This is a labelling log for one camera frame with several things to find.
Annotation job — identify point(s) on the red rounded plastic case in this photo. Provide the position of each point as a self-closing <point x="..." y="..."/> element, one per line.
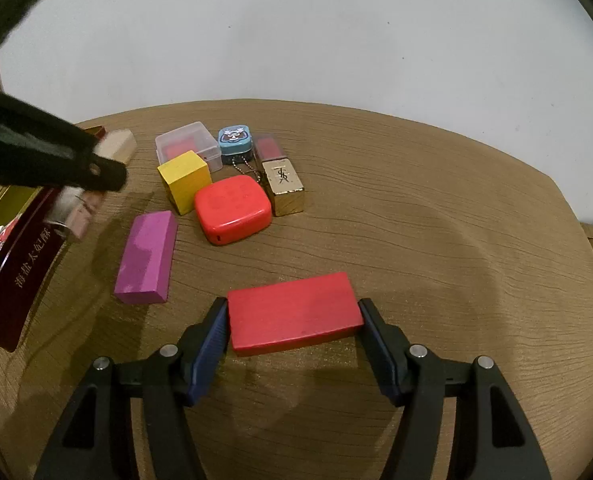
<point x="232" y="209"/>

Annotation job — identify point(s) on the blue bear keychain tin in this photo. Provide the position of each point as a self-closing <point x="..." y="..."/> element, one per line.
<point x="236" y="145"/>

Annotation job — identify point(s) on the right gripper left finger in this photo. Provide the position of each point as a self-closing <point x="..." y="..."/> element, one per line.
<point x="93" y="438"/>

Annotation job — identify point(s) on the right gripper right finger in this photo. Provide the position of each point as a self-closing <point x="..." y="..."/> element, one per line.
<point x="492" y="439"/>

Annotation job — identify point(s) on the magenta rectangular block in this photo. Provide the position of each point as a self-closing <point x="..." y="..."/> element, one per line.
<point x="144" y="272"/>

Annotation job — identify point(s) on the clear box with red cloth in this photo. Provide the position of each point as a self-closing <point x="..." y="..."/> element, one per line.
<point x="195" y="138"/>

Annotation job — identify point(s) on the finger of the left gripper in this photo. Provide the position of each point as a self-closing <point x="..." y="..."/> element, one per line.
<point x="38" y="149"/>

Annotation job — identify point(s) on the gold pink lipstick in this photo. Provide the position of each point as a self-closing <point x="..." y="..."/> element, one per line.
<point x="285" y="189"/>

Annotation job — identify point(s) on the yellow wooden cube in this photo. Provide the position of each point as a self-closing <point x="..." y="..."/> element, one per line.
<point x="183" y="176"/>

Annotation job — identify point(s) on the red toffee tin box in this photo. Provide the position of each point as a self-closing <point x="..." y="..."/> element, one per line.
<point x="27" y="257"/>

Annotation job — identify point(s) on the red rectangular block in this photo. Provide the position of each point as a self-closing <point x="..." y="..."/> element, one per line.
<point x="293" y="314"/>

